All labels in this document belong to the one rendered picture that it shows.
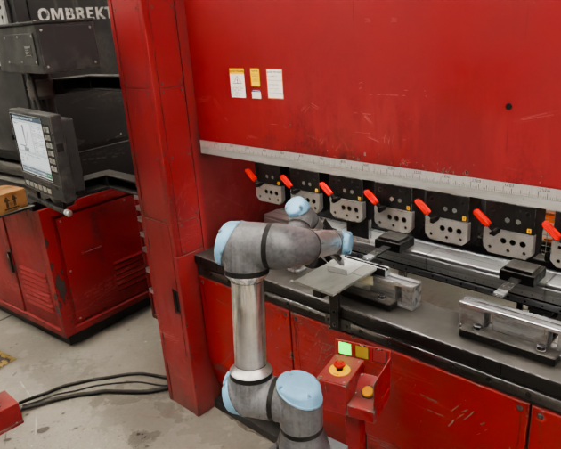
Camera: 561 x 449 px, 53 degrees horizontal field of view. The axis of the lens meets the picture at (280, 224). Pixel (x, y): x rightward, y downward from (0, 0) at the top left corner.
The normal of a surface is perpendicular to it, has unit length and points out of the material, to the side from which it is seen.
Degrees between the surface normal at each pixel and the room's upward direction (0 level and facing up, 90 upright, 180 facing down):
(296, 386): 8
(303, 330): 89
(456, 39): 90
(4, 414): 90
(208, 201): 90
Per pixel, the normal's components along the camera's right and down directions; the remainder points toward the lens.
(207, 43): -0.68, 0.29
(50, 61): 0.68, 0.21
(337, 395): -0.48, 0.33
